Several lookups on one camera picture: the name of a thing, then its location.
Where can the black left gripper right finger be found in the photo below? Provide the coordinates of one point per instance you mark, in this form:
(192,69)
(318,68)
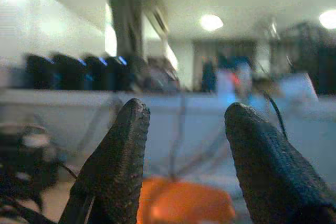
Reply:
(267,161)

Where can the thin black thread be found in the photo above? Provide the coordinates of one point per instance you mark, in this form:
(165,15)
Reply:
(277,113)

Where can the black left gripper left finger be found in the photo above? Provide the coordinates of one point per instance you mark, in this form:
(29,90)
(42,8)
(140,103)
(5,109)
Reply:
(113,161)

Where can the black box with blue light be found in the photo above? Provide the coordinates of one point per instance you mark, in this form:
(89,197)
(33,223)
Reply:
(96,74)
(118,73)
(68,73)
(39,73)

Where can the orange plastic bowl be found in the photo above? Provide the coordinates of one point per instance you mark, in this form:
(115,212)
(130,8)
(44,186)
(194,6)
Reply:
(183,200)

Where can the round ceiling light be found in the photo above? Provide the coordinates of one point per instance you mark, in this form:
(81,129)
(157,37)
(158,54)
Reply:
(211,22)
(328,19)

